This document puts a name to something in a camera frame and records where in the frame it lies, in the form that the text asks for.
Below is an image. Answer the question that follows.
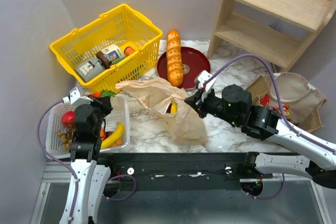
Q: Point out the orange carrot with leaves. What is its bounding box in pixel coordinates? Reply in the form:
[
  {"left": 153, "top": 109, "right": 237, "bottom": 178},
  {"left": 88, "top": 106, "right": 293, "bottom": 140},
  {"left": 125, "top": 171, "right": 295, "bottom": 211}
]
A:
[{"left": 88, "top": 90, "right": 115, "bottom": 99}]

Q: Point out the peach plastic grocery bag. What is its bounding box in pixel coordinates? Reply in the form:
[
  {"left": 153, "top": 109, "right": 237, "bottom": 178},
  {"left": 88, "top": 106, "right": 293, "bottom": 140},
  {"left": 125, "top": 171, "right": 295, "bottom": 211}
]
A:
[{"left": 115, "top": 77, "right": 208, "bottom": 146}]

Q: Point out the yellow banana bunch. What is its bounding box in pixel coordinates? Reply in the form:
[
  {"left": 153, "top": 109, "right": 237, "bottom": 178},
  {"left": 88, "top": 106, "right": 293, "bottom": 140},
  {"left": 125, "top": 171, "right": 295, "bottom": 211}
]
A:
[{"left": 170, "top": 102, "right": 177, "bottom": 114}]

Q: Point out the orange Fox's candy bag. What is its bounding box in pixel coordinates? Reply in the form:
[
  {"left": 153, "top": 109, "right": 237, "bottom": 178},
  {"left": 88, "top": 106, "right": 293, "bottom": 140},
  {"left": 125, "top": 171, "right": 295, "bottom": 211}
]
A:
[{"left": 268, "top": 104, "right": 300, "bottom": 126}]

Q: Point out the burlap tote bag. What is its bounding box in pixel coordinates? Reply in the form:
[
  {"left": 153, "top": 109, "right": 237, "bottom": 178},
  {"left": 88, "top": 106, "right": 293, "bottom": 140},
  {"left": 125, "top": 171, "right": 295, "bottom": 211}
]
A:
[{"left": 246, "top": 72, "right": 328, "bottom": 132}]

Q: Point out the red Konfeti candy bag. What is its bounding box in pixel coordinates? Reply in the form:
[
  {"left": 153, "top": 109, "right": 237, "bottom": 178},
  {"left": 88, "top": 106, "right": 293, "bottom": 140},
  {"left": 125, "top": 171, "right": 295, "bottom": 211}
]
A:
[{"left": 259, "top": 93, "right": 270, "bottom": 107}]

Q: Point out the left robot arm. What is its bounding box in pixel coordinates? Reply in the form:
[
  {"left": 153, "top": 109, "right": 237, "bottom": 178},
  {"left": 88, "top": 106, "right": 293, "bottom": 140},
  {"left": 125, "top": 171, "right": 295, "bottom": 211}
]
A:
[{"left": 60, "top": 97, "right": 112, "bottom": 223}]

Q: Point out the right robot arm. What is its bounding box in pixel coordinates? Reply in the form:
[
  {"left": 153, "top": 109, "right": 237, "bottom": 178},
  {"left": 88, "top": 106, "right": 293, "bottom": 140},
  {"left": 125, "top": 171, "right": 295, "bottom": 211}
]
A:
[{"left": 184, "top": 84, "right": 335, "bottom": 189}]

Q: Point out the white plastic fruit basket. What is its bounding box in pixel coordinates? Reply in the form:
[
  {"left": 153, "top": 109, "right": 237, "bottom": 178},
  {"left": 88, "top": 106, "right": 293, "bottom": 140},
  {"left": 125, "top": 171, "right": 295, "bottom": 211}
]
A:
[{"left": 45, "top": 94, "right": 131, "bottom": 159}]

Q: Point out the front yellow banana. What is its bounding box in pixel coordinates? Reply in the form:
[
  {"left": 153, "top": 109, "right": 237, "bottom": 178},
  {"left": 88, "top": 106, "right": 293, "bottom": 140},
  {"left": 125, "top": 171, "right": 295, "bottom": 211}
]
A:
[{"left": 101, "top": 122, "right": 124, "bottom": 149}]

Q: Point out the grey box in basket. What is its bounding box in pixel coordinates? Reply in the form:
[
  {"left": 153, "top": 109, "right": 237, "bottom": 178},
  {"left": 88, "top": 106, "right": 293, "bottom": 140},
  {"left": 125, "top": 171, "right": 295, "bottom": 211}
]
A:
[{"left": 75, "top": 57, "right": 105, "bottom": 82}]

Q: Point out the longan bunch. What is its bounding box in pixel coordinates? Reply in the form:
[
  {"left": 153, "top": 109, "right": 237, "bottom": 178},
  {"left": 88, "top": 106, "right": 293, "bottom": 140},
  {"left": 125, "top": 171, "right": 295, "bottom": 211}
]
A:
[{"left": 57, "top": 125, "right": 76, "bottom": 151}]

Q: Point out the dark red round plate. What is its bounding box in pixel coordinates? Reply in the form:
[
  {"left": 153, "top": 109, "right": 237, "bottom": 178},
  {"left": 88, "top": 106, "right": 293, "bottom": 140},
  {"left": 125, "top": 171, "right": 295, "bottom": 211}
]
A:
[{"left": 156, "top": 46, "right": 211, "bottom": 90}]

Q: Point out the brown bottle in basket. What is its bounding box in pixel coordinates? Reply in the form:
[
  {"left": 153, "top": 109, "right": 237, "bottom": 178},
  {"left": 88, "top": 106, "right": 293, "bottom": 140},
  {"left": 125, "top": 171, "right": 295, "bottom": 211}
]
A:
[{"left": 96, "top": 51, "right": 112, "bottom": 69}]

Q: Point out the yellow plastic shopping basket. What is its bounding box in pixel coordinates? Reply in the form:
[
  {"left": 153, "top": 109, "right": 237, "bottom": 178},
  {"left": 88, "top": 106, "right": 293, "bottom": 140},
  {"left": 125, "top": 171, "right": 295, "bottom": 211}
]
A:
[{"left": 49, "top": 4, "right": 163, "bottom": 93}]

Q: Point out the long orange bread loaf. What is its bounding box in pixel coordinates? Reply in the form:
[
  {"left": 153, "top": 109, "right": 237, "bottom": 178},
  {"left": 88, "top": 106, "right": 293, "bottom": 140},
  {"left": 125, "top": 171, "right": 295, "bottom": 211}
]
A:
[{"left": 166, "top": 30, "right": 184, "bottom": 87}]

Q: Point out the white carton in basket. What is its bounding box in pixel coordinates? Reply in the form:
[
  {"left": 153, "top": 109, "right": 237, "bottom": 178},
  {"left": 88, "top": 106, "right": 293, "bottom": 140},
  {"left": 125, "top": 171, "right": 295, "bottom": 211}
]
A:
[{"left": 102, "top": 44, "right": 125, "bottom": 64}]

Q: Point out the orange capped bottle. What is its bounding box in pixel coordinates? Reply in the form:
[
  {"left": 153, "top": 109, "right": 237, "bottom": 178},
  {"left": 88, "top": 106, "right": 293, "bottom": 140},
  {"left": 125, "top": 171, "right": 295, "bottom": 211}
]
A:
[{"left": 124, "top": 46, "right": 135, "bottom": 57}]

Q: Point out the wooden shelf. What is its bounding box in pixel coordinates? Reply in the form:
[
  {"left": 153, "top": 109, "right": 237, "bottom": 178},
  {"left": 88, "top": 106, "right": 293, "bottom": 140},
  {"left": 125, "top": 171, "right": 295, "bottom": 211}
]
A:
[{"left": 207, "top": 0, "right": 335, "bottom": 72}]

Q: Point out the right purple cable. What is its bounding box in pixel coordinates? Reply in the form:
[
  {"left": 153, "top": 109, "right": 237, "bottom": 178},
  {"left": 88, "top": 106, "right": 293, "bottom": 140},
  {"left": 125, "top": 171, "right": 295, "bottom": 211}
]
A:
[{"left": 207, "top": 53, "right": 336, "bottom": 154}]

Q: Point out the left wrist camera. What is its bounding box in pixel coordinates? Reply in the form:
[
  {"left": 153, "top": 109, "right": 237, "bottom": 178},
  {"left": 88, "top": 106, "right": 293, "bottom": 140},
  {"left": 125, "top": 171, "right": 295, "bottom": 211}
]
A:
[{"left": 69, "top": 87, "right": 93, "bottom": 107}]

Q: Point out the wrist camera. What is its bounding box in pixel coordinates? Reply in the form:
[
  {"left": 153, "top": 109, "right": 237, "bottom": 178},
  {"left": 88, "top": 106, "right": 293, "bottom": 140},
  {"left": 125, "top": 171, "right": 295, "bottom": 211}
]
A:
[
  {"left": 69, "top": 87, "right": 93, "bottom": 107},
  {"left": 195, "top": 70, "right": 216, "bottom": 91}
]

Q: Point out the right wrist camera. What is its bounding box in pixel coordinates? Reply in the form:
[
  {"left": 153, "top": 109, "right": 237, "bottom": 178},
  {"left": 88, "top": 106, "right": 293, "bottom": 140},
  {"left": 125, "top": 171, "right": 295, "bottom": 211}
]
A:
[{"left": 195, "top": 70, "right": 216, "bottom": 91}]

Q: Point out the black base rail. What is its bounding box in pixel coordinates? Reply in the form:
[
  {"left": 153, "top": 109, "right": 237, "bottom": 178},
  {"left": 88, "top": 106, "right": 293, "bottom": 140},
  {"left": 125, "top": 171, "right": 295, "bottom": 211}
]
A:
[{"left": 98, "top": 153, "right": 261, "bottom": 191}]

